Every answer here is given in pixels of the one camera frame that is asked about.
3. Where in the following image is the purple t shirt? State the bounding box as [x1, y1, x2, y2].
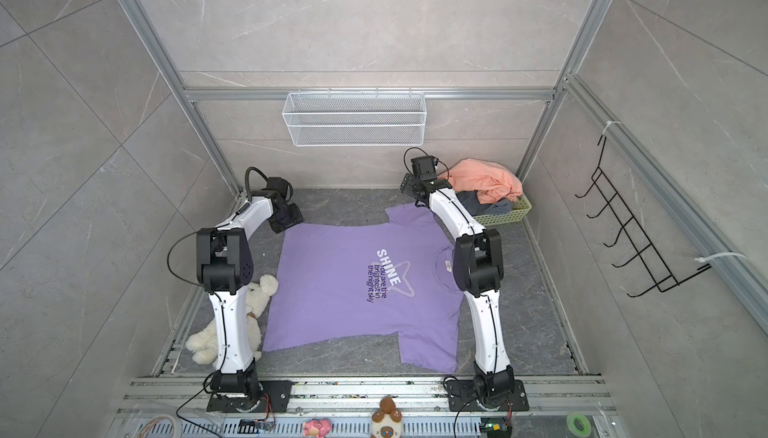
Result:
[262, 204, 464, 373]

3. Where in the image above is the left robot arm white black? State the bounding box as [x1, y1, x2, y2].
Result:
[196, 176, 303, 401]

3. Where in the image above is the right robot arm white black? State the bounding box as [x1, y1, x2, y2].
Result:
[400, 151, 515, 409]

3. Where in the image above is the dark blue t shirt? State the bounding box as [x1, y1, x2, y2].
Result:
[457, 190, 514, 216]

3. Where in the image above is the orange t shirt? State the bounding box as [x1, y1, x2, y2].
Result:
[445, 158, 523, 204]

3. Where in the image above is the green plastic basket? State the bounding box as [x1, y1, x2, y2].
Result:
[474, 195, 533, 227]

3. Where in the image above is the white plush dog toy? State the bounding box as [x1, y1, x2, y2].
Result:
[185, 274, 279, 365]

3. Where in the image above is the small electronics board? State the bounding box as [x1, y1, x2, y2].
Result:
[237, 419, 274, 435]

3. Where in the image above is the pink small toy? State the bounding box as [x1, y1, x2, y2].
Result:
[302, 419, 332, 438]

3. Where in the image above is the brown white small plush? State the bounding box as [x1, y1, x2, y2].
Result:
[370, 396, 403, 438]

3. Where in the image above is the green yellow electronics box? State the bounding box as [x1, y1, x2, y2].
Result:
[480, 418, 513, 438]

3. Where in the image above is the green tape roll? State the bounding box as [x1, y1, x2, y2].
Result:
[566, 413, 593, 438]

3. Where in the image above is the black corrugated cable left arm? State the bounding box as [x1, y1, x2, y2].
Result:
[242, 166, 271, 199]

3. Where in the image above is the white wire mesh basket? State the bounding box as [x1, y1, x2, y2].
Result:
[282, 92, 427, 147]

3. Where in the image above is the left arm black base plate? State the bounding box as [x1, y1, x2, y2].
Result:
[206, 380, 292, 414]

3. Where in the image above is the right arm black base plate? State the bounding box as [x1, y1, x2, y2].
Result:
[441, 376, 530, 412]

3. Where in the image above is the black wire hook rack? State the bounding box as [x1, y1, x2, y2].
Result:
[574, 136, 712, 298]

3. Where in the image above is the aluminium frame rail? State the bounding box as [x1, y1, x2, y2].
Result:
[117, 0, 241, 196]

